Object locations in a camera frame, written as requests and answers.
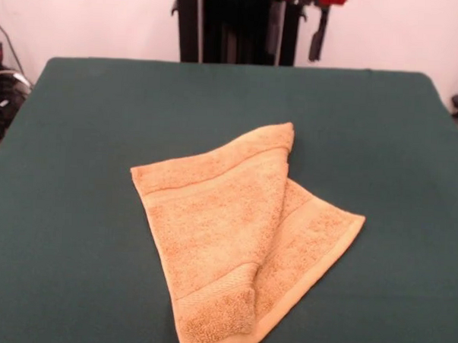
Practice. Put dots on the dark green table cloth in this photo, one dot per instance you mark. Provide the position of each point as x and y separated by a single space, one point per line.
80 172

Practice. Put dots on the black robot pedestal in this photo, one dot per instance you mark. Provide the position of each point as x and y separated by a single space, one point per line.
227 27

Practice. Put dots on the orange terry towel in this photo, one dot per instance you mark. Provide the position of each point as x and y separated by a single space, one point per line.
230 236

